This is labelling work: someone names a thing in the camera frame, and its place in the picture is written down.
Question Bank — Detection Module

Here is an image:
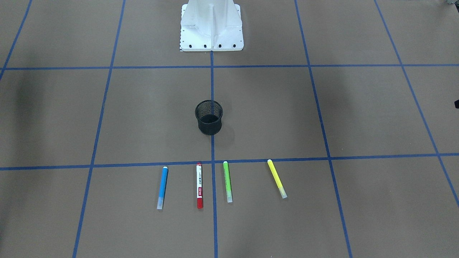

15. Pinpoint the red marker pen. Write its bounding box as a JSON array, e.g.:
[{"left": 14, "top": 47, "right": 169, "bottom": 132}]
[{"left": 196, "top": 163, "right": 203, "bottom": 209}]

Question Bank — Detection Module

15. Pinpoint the green highlighter pen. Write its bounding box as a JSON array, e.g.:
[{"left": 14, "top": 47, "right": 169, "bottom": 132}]
[{"left": 223, "top": 161, "right": 233, "bottom": 204}]

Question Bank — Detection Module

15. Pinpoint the yellow highlighter pen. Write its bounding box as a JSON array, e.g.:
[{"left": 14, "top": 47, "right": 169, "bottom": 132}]
[{"left": 267, "top": 159, "right": 288, "bottom": 199}]

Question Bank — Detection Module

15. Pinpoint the blue marker pen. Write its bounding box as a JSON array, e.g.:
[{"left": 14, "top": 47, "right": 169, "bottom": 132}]
[{"left": 156, "top": 166, "right": 169, "bottom": 210}]

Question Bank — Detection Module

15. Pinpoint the black mesh pen cup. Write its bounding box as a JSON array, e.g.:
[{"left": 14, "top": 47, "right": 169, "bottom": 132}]
[{"left": 194, "top": 100, "right": 223, "bottom": 136}]

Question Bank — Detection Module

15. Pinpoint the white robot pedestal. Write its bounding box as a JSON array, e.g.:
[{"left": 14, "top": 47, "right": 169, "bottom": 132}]
[{"left": 179, "top": 0, "right": 244, "bottom": 51}]

